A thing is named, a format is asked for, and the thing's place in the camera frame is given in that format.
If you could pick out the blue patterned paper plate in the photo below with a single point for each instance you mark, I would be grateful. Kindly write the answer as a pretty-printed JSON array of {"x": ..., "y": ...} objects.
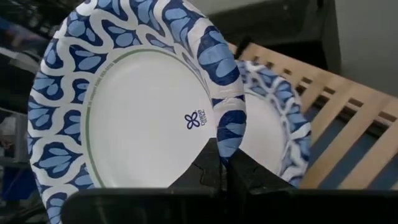
[
  {"x": 264, "y": 137},
  {"x": 140, "y": 124}
]

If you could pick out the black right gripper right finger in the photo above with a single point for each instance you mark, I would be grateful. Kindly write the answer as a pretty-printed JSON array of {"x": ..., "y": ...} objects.
[{"x": 248, "y": 177}]

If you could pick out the wooden slatted shelf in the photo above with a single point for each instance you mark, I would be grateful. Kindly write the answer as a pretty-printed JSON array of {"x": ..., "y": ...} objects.
[{"x": 351, "y": 146}]

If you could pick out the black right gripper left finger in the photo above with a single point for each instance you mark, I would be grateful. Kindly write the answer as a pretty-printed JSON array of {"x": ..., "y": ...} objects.
[{"x": 205, "y": 174}]

